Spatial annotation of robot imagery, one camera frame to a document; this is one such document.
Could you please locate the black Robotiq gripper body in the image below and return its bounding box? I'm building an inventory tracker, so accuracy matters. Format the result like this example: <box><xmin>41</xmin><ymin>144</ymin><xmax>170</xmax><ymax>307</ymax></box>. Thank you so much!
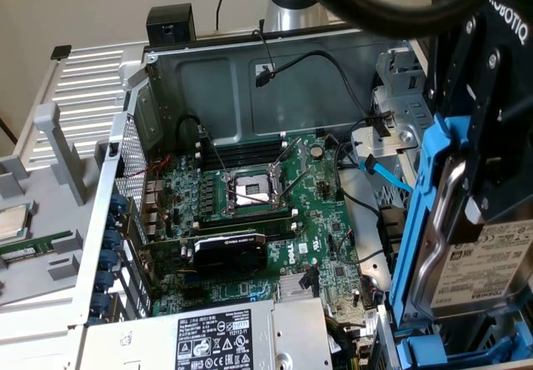
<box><xmin>478</xmin><ymin>0</ymin><xmax>533</xmax><ymax>108</ymax></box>

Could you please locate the hard disk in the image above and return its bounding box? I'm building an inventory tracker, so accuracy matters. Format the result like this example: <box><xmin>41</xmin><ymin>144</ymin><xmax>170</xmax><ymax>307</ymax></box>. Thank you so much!
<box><xmin>387</xmin><ymin>112</ymin><xmax>533</xmax><ymax>332</ymax></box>

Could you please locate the blue disk carrier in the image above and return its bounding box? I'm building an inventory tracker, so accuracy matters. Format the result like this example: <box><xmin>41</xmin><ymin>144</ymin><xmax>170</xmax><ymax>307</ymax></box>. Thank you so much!
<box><xmin>394</xmin><ymin>323</ymin><xmax>533</xmax><ymax>370</ymax></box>

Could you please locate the grey metal drive cage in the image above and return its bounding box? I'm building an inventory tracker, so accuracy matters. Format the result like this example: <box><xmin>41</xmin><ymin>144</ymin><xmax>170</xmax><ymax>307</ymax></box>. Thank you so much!
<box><xmin>349</xmin><ymin>47</ymin><xmax>434</xmax><ymax>196</ymax></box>

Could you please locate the silver socket cover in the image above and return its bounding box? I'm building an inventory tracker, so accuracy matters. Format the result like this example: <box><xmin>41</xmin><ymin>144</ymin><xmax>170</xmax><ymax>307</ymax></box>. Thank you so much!
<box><xmin>270</xmin><ymin>136</ymin><xmax>309</xmax><ymax>200</ymax></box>

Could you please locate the green Dell motherboard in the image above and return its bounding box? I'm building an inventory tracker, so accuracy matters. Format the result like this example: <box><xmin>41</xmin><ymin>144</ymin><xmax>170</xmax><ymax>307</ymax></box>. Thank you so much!
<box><xmin>143</xmin><ymin>132</ymin><xmax>378</xmax><ymax>329</ymax></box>

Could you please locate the black RAM slot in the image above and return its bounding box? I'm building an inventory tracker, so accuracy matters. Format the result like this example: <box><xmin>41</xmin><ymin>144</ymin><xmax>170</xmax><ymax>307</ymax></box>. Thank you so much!
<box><xmin>195</xmin><ymin>209</ymin><xmax>299</xmax><ymax>228</ymax></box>
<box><xmin>199</xmin><ymin>132</ymin><xmax>288</xmax><ymax>153</ymax></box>
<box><xmin>194</xmin><ymin>147</ymin><xmax>288</xmax><ymax>169</ymax></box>
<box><xmin>195</xmin><ymin>219</ymin><xmax>299</xmax><ymax>242</ymax></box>

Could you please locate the CPU socket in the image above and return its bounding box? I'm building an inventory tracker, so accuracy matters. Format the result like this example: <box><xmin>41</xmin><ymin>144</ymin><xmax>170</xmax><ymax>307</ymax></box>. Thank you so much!
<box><xmin>220</xmin><ymin>165</ymin><xmax>292</xmax><ymax>221</ymax></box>

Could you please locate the thin metal locking lever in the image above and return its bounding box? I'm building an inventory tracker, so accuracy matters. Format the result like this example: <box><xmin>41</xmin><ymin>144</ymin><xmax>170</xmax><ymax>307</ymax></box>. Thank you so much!
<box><xmin>231</xmin><ymin>189</ymin><xmax>278</xmax><ymax>205</ymax></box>
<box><xmin>198</xmin><ymin>124</ymin><xmax>229</xmax><ymax>179</ymax></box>

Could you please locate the open grey PC case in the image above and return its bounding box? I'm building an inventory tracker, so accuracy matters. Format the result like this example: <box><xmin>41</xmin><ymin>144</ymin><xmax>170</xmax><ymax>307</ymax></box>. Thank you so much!
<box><xmin>68</xmin><ymin>13</ymin><xmax>533</xmax><ymax>370</ymax></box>

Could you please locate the silver finned heat sink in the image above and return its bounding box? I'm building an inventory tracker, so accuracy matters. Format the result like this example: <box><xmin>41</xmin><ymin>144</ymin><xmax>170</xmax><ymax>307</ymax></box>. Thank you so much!
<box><xmin>277</xmin><ymin>272</ymin><xmax>321</xmax><ymax>300</ymax></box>

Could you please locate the small black box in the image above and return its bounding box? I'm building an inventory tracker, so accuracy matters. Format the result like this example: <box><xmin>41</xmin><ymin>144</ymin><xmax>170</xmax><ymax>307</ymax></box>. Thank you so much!
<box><xmin>145</xmin><ymin>3</ymin><xmax>197</xmax><ymax>48</ymax></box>

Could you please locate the black Nvidia graphics card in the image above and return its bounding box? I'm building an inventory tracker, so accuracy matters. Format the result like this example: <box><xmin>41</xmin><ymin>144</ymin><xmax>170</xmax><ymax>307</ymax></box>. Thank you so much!
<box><xmin>139</xmin><ymin>231</ymin><xmax>270</xmax><ymax>278</ymax></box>

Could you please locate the grey power supply with label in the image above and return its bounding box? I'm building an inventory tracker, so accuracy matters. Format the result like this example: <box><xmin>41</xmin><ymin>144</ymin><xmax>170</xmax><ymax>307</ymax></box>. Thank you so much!
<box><xmin>82</xmin><ymin>297</ymin><xmax>334</xmax><ymax>370</ymax></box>

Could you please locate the blue card clip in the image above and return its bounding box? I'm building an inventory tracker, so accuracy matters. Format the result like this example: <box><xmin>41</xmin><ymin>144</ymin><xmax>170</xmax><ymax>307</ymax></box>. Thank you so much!
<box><xmin>110</xmin><ymin>192</ymin><xmax>128</xmax><ymax>215</ymax></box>
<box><xmin>99</xmin><ymin>249</ymin><xmax>122</xmax><ymax>272</ymax></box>
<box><xmin>102</xmin><ymin>230</ymin><xmax>123</xmax><ymax>251</ymax></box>
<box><xmin>96</xmin><ymin>270</ymin><xmax>117</xmax><ymax>293</ymax></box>
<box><xmin>93</xmin><ymin>292</ymin><xmax>112</xmax><ymax>315</ymax></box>

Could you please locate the grey parts rack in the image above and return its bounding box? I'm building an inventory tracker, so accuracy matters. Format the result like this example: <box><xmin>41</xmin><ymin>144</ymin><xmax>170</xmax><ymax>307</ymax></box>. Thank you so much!
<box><xmin>0</xmin><ymin>102</ymin><xmax>110</xmax><ymax>308</ymax></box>

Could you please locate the green RAM stick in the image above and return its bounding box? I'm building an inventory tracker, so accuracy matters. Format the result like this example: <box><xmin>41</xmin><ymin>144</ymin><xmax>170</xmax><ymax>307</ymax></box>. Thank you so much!
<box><xmin>0</xmin><ymin>230</ymin><xmax>74</xmax><ymax>263</ymax></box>

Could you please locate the silver CPU chip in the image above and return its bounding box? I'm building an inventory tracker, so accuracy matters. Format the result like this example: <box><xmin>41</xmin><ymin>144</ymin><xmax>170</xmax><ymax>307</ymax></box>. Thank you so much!
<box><xmin>0</xmin><ymin>202</ymin><xmax>37</xmax><ymax>242</ymax></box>

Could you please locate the thick black camera cable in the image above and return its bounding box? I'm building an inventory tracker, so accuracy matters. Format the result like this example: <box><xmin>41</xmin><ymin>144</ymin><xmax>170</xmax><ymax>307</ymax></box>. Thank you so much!
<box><xmin>293</xmin><ymin>0</ymin><xmax>506</xmax><ymax>40</ymax></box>

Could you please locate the blue flat data wire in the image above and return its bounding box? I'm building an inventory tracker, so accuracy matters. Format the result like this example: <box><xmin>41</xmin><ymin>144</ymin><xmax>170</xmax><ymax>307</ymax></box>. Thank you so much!
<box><xmin>357</xmin><ymin>155</ymin><xmax>416</xmax><ymax>195</ymax></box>

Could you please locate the black power wire with plug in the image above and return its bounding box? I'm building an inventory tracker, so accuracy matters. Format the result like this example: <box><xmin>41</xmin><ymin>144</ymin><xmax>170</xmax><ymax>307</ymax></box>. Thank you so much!
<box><xmin>253</xmin><ymin>49</ymin><xmax>395</xmax><ymax>138</ymax></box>

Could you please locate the black plastic duct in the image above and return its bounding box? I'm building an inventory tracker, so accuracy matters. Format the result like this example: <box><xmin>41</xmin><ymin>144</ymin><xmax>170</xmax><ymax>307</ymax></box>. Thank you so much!
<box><xmin>376</xmin><ymin>203</ymin><xmax>411</xmax><ymax>293</ymax></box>

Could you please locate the long black wire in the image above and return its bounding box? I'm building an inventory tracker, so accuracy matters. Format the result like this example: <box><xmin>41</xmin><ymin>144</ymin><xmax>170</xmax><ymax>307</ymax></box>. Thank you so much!
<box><xmin>332</xmin><ymin>136</ymin><xmax>382</xmax><ymax>221</ymax></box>

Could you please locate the mixed wire bundle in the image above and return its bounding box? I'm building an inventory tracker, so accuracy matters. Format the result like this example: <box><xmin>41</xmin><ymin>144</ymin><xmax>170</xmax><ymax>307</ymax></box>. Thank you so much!
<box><xmin>324</xmin><ymin>311</ymin><xmax>378</xmax><ymax>370</ymax></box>

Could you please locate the black looped wire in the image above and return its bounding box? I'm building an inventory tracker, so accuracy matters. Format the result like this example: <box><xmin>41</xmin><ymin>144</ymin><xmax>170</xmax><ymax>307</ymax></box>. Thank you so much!
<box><xmin>177</xmin><ymin>113</ymin><xmax>207</xmax><ymax>154</ymax></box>

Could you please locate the dark brown cable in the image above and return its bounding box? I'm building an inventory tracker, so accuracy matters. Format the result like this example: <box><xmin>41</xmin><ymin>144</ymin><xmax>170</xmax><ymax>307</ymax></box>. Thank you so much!
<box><xmin>0</xmin><ymin>113</ymin><xmax>18</xmax><ymax>146</ymax></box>

